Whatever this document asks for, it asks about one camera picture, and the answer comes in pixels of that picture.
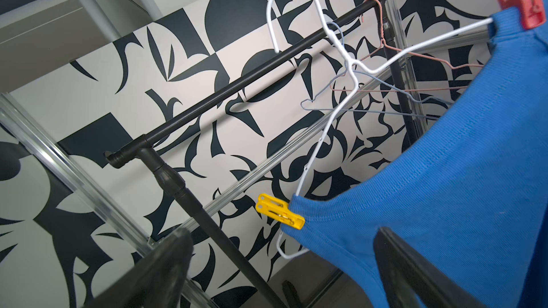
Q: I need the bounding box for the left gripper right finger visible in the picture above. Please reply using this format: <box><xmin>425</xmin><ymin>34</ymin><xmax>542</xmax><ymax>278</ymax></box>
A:
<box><xmin>373</xmin><ymin>227</ymin><xmax>485</xmax><ymax>307</ymax></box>

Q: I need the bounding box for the pink wire hanger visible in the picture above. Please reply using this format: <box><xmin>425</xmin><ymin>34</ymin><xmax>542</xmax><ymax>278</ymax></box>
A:
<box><xmin>329</xmin><ymin>0</ymin><xmax>485</xmax><ymax>94</ymax></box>

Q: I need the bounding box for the blue wire hanger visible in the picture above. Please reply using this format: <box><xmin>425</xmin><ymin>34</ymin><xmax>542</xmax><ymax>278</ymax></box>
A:
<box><xmin>299</xmin><ymin>21</ymin><xmax>455</xmax><ymax>121</ymax></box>

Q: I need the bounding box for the yellow clothespin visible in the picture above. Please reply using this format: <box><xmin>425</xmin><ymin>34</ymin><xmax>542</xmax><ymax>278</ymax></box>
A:
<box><xmin>255</xmin><ymin>194</ymin><xmax>305</xmax><ymax>230</ymax></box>

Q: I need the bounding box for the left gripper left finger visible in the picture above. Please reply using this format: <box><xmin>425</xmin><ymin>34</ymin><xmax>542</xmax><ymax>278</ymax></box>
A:
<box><xmin>84</xmin><ymin>229</ymin><xmax>194</xmax><ymax>308</ymax></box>

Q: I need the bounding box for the white wire hanger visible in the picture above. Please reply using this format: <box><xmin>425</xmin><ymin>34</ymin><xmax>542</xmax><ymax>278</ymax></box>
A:
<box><xmin>266</xmin><ymin>0</ymin><xmax>493</xmax><ymax>260</ymax></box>

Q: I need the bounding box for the blue tank top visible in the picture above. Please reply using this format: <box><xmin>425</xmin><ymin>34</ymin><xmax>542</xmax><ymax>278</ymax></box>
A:
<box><xmin>282</xmin><ymin>7</ymin><xmax>547</xmax><ymax>307</ymax></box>

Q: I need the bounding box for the black clothes rack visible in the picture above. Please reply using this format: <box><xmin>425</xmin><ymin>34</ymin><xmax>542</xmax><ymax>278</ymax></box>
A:
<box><xmin>105</xmin><ymin>0</ymin><xmax>405</xmax><ymax>307</ymax></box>

